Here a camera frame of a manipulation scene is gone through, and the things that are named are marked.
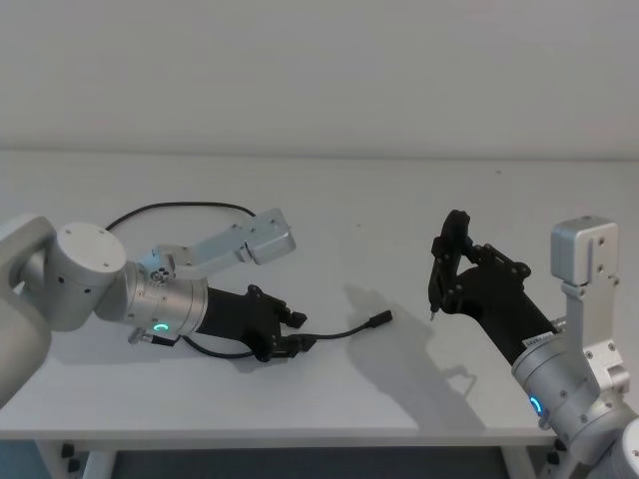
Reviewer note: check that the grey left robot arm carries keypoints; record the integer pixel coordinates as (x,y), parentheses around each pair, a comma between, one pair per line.
(90,269)

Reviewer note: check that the white table frame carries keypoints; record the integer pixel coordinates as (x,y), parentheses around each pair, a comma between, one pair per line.
(102,461)

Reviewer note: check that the black frame knob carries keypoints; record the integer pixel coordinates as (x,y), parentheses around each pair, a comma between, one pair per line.
(552,458)
(74,467)
(65,449)

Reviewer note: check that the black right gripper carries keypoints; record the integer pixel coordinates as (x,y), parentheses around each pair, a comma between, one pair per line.
(504,309)

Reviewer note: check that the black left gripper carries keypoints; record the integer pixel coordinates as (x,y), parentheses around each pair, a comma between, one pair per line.
(234,317)

